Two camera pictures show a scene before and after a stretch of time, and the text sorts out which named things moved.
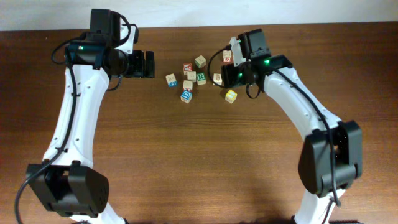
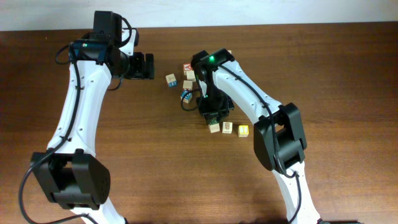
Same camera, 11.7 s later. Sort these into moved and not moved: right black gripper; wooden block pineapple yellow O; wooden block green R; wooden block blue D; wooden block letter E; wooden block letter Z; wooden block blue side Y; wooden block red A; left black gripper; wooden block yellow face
Moved: wooden block yellow face; wooden block green R; wooden block pineapple yellow O; right black gripper
Not moved: left black gripper; wooden block blue side Y; wooden block letter Z; wooden block blue D; wooden block red A; wooden block letter E
